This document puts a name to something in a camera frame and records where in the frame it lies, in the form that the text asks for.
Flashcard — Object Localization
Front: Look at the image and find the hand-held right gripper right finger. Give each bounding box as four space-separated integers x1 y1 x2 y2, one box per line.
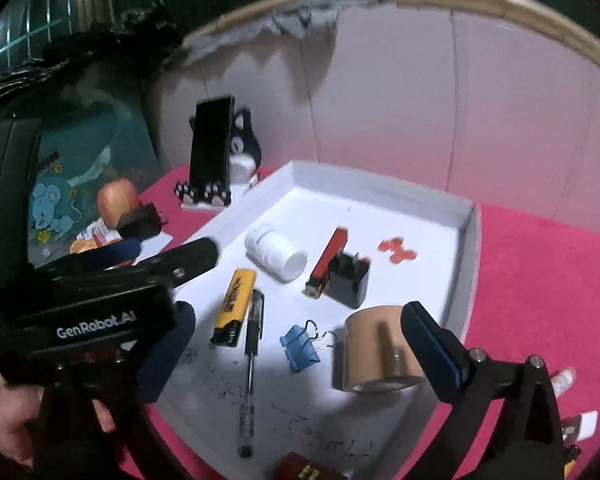
401 301 567 480

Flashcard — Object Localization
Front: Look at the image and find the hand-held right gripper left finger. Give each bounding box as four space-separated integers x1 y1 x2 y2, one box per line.
32 301 197 480

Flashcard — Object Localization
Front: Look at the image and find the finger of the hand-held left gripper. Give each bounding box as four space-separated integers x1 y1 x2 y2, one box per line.
35 238 142 281
105 237 220 292

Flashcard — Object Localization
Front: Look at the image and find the brown tape roll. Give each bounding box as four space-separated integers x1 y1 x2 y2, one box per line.
332 305 427 395

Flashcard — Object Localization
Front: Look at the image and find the yellow lighter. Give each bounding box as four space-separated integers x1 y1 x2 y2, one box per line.
210 268 257 347

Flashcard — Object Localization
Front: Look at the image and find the black pen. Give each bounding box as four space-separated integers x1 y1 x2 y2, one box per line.
237 288 266 459

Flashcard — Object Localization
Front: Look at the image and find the white pill bottle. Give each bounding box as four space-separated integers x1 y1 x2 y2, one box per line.
244 224 309 282

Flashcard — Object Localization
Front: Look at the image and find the black charger plug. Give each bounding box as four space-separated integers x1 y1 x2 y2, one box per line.
327 251 372 310

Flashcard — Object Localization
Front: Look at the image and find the white cardboard box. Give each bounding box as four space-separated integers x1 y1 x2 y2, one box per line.
157 160 482 480

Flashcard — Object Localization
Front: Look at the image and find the person's left hand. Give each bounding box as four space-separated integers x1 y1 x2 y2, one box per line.
0 376 116 469

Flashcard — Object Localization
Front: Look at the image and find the red white packet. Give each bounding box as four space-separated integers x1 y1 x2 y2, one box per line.
77 220 122 249

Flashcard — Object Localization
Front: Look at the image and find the white card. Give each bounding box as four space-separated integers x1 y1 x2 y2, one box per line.
135 232 174 265

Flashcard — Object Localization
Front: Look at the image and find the orange fruit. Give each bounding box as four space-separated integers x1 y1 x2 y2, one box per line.
69 238 102 256

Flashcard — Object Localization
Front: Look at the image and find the small black adapter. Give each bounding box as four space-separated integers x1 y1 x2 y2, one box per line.
116 202 169 240

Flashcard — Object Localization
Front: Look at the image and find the red apple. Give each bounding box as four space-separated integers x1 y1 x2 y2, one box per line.
97 178 142 229

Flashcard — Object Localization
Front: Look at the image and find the blue mouse print bag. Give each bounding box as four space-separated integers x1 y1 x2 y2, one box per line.
27 95 157 264

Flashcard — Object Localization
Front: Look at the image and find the red fidget spinner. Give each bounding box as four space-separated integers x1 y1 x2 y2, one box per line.
377 236 419 265

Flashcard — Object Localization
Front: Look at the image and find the black phone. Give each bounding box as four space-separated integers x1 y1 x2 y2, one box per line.
189 95 236 197

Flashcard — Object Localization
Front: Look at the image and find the dark bag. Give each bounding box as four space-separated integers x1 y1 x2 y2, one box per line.
0 117 46 301

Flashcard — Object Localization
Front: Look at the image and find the blue binder clip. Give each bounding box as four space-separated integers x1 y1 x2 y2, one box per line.
279 319 339 374

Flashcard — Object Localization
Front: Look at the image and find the black white cat phone stand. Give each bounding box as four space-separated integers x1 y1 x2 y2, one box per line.
174 106 264 212

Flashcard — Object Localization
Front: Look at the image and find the red black lighter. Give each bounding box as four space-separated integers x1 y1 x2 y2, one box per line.
304 226 350 299

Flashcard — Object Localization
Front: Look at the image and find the brown box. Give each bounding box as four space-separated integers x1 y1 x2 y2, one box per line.
274 451 348 480

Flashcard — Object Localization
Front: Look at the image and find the small yellow item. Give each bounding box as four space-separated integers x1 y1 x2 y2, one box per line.
562 444 583 476

